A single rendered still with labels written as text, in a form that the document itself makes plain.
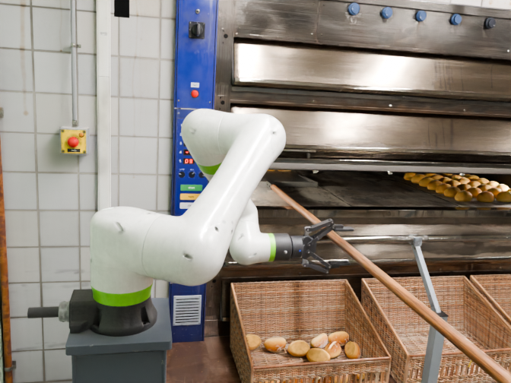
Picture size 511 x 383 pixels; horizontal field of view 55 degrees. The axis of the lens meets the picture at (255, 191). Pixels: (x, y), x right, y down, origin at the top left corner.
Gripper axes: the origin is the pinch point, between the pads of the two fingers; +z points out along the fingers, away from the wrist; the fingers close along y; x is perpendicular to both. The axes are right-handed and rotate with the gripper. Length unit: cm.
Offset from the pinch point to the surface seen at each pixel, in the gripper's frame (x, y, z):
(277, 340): -36, 55, -10
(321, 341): -35, 56, 10
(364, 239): -16.3, 3.5, 15.0
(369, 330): -22, 45, 25
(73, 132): -48, -30, -92
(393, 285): 33.0, -0.1, -0.2
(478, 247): -52, 21, 96
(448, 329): 58, 0, 0
